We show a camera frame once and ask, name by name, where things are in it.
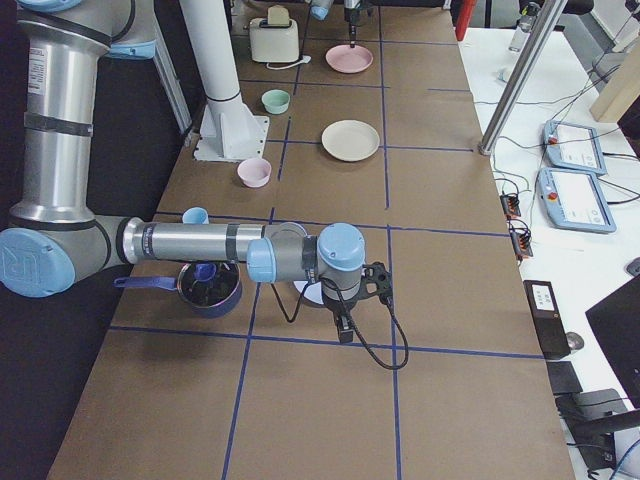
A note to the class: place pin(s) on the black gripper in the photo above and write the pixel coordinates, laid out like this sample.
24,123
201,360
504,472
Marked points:
338,308
352,15

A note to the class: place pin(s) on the pink plate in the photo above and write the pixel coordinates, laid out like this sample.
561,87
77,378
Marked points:
349,59

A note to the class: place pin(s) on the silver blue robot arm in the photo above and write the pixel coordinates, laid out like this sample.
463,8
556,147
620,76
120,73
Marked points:
54,240
319,9

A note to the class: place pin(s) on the light blue plate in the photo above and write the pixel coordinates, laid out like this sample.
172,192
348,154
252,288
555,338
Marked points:
312,292

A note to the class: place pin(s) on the cream toaster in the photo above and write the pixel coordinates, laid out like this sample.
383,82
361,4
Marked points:
274,38

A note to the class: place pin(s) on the green bowl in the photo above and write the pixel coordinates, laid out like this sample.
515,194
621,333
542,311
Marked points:
275,101

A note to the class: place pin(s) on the beige plate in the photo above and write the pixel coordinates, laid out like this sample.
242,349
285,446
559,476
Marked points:
350,140

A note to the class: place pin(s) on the dark blue saucepan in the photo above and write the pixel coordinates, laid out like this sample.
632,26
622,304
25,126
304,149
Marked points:
210,289

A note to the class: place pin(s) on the pink bowl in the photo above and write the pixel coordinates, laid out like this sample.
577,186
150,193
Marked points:
254,172

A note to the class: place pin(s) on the clear water bottle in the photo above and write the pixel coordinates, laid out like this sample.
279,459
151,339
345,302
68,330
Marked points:
524,26

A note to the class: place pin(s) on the light blue cup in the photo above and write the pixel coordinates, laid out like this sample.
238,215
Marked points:
195,216

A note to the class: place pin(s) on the black box with label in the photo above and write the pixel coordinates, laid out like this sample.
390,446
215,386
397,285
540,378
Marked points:
546,319

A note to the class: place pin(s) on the orange black connector board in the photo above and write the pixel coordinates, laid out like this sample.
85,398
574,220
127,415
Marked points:
511,205

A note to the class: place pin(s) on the far teach pendant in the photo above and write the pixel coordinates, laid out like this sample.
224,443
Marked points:
573,146

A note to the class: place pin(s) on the teach pendant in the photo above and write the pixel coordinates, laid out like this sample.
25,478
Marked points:
573,146
574,201

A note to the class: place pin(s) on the near teach pendant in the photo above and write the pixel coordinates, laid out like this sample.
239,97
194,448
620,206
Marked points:
574,201

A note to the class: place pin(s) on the black monitor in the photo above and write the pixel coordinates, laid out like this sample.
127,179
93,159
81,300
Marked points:
614,322

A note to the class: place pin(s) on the wooden board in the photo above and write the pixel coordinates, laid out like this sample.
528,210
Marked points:
621,91

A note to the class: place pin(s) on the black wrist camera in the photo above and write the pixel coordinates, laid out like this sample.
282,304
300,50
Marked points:
376,281

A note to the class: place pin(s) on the white pedestal column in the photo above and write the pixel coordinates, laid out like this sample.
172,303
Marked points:
229,131

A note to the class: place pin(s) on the aluminium frame post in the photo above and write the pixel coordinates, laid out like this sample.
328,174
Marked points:
545,22

